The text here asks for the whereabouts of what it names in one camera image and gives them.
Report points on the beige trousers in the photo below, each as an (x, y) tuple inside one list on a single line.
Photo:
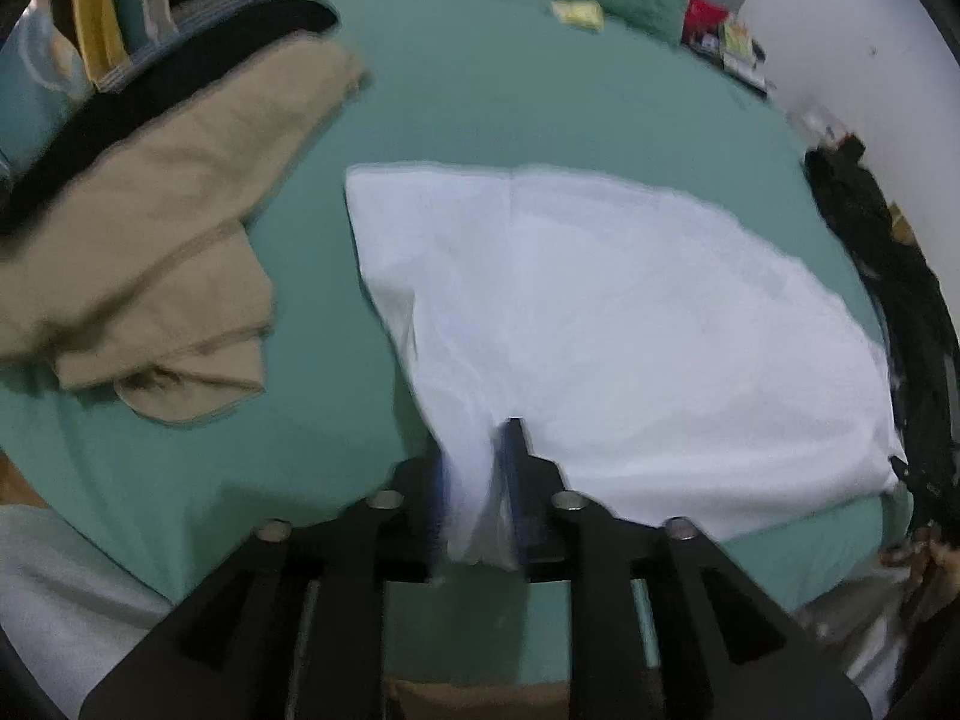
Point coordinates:
[(141, 275)]

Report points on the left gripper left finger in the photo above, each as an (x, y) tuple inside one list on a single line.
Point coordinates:
[(291, 623)]

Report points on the black clothing pile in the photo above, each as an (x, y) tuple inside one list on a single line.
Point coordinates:
[(921, 339)]

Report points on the yellow snack packet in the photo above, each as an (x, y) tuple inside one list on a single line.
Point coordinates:
[(580, 14)]

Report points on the black garment on bed edge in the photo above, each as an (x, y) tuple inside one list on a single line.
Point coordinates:
[(161, 78)]

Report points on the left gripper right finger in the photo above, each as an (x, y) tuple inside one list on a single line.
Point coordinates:
[(662, 622)]

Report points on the white hooded sweatshirt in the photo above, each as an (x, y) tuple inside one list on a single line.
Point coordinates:
[(666, 358)]

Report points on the stack of books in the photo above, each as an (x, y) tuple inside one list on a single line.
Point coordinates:
[(730, 47)]

